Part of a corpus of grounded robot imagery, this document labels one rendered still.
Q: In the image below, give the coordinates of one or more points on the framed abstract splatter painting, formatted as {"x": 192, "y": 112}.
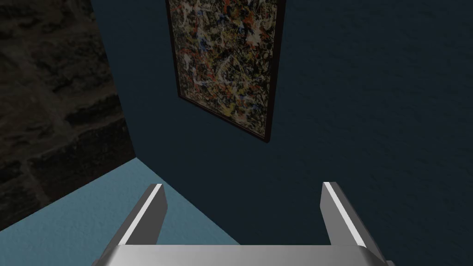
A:
{"x": 225, "y": 62}

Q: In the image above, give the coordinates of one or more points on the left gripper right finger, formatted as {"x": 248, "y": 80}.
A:
{"x": 342, "y": 218}

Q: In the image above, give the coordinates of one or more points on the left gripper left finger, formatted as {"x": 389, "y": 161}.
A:
{"x": 146, "y": 220}

